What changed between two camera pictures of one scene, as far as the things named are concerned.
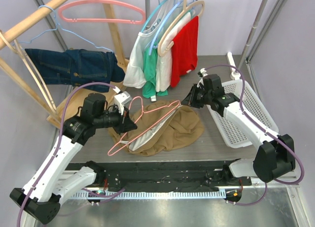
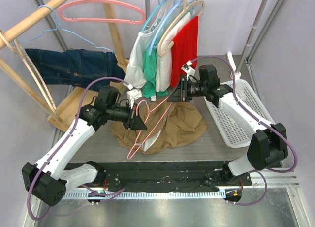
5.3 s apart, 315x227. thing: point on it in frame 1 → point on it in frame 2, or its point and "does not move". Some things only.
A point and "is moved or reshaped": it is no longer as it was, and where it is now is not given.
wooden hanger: (46, 95) does not move
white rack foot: (234, 75) does not move
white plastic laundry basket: (236, 135) does not move
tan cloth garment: (162, 126) is moved or reshaped
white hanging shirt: (163, 72) does not move
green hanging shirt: (149, 88) does not move
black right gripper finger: (194, 98) → (177, 96)
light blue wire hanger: (57, 26) does not move
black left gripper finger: (121, 123) → (136, 123)
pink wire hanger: (141, 113) is moved or reshaped
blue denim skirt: (97, 70) does not move
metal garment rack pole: (254, 29) does not move
